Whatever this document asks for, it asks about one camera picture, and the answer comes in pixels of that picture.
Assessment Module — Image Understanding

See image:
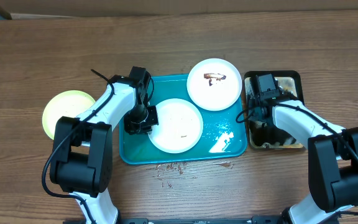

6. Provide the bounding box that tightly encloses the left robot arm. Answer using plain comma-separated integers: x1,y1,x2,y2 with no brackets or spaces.
41,67,158,223

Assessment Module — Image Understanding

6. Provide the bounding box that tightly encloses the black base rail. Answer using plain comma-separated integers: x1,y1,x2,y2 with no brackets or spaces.
116,215,288,224

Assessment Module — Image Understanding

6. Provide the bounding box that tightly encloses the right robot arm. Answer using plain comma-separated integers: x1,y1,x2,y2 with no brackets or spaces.
244,70,358,223

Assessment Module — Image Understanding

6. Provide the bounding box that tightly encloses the black soapy water tray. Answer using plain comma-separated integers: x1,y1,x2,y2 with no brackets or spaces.
244,70,304,149

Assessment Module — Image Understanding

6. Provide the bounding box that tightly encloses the yellow-green round plate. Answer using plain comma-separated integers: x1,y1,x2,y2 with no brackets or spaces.
42,90,96,139

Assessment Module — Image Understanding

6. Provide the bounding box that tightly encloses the white plate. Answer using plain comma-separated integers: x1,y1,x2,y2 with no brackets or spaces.
186,58,242,111
149,98,204,154

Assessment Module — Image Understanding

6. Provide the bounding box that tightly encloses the teal plastic tray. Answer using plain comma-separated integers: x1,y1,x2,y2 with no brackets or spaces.
118,73,248,166

